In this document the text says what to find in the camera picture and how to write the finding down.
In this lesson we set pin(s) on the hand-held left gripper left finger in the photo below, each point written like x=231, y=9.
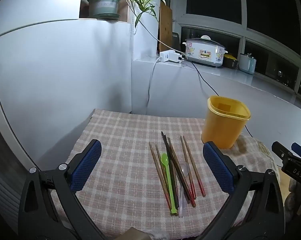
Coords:
x=86, y=165

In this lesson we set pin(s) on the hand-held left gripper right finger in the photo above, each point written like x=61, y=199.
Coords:
x=218, y=170

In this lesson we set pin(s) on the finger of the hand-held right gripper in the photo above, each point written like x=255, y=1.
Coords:
x=300, y=150
x=296, y=171

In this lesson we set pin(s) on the yellow plastic container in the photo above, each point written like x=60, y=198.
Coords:
x=223, y=127

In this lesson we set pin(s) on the pile of chopsticks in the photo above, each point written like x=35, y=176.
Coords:
x=172, y=155

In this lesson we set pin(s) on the person's right hand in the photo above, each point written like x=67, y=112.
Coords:
x=293, y=200

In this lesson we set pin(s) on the light wooden box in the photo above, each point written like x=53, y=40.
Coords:
x=284, y=182

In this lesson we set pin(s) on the clear plastic spoon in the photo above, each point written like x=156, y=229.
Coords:
x=184, y=168

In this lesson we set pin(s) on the pink checked cloth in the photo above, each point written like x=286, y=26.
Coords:
x=120, y=155

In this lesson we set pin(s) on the green plastic spoon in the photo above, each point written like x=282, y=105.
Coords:
x=169, y=182

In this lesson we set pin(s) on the white refrigerator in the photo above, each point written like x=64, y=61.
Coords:
x=53, y=80

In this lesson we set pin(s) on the light blue kettle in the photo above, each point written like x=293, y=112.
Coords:
x=246, y=63

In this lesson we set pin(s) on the yellow and black pot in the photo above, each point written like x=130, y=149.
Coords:
x=230, y=61

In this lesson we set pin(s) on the floral white rice cooker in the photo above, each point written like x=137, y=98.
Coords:
x=205, y=52

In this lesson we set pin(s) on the white charger plug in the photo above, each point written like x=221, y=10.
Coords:
x=178, y=58

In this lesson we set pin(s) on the white power strip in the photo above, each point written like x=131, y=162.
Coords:
x=165, y=55

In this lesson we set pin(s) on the grey flat board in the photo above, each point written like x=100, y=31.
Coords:
x=176, y=41

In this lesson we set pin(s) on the wooden cutting board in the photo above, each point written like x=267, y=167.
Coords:
x=165, y=30

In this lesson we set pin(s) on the green plant pot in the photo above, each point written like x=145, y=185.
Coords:
x=103, y=7

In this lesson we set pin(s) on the spider plant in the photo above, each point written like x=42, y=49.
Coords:
x=143, y=2

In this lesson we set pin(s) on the white window frame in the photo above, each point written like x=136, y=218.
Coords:
x=243, y=5

